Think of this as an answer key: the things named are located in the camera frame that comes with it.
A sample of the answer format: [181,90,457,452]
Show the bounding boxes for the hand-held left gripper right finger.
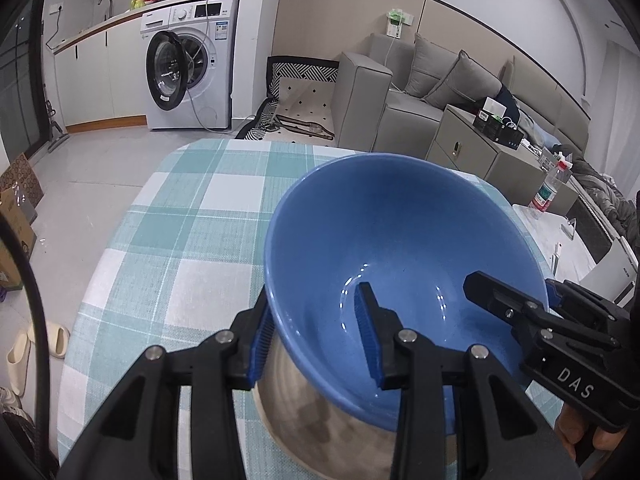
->
[354,282,573,480]

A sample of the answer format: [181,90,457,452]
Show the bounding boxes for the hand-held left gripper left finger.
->
[57,285,278,480]

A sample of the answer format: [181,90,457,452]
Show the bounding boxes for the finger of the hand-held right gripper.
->
[462,271,547,329]
[545,280,632,347]

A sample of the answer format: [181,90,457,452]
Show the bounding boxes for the cream plate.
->
[251,345,461,480]

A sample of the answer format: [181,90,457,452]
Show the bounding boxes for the blue bowl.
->
[262,153,551,436]

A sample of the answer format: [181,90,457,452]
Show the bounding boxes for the person's right hand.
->
[554,400,623,458]

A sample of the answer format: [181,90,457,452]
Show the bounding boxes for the white appliance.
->
[582,235,640,306]

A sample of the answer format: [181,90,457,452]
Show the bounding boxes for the teal checked tablecloth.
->
[56,139,561,480]

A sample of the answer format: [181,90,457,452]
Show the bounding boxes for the grey blanket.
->
[570,155,640,248]

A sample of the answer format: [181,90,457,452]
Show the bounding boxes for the clear water bottle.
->
[530,157,573,213]

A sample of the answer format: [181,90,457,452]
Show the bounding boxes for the grey side cabinet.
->
[426,105,581,216]

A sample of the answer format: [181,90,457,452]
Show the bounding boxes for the black box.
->
[472,112,525,150]

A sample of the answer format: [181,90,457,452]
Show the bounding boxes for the dark blue pillow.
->
[495,85,521,121]

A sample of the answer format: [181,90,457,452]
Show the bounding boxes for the beige slipper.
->
[27,324,69,358]
[6,331,32,397]

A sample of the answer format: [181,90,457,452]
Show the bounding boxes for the grey sofa cushion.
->
[404,33,461,98]
[425,51,502,111]

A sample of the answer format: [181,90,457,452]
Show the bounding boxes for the grey sofa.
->
[332,32,591,161]

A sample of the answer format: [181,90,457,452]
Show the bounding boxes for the black white patterned mat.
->
[235,55,341,143]

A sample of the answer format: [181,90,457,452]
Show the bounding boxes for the white washing machine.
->
[140,0,241,131]

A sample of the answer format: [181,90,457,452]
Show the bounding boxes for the cardboard box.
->
[0,187,38,291]

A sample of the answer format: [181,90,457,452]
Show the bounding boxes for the brown patterned box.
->
[0,152,45,206]

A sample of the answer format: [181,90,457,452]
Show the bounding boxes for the floor mop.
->
[42,80,71,153]

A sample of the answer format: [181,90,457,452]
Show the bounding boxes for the white kitchen counter cabinet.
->
[52,15,148,133]

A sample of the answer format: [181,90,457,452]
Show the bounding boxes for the dark glass door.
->
[0,0,46,151]

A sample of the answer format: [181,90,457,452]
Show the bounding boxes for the black cable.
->
[0,210,51,480]

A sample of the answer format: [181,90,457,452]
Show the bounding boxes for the green white wall charger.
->
[386,7,415,41]

